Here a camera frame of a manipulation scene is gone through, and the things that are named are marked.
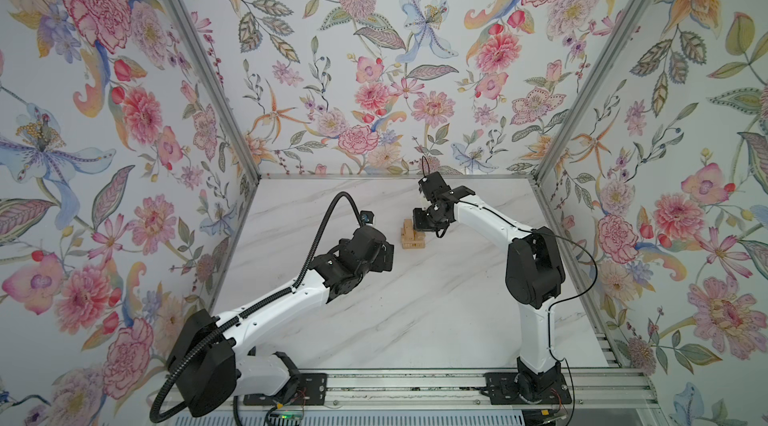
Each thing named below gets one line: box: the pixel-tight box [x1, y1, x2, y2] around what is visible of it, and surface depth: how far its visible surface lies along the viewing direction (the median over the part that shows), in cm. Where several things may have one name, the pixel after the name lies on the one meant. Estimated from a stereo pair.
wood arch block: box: [402, 238, 425, 250], surface depth 100 cm
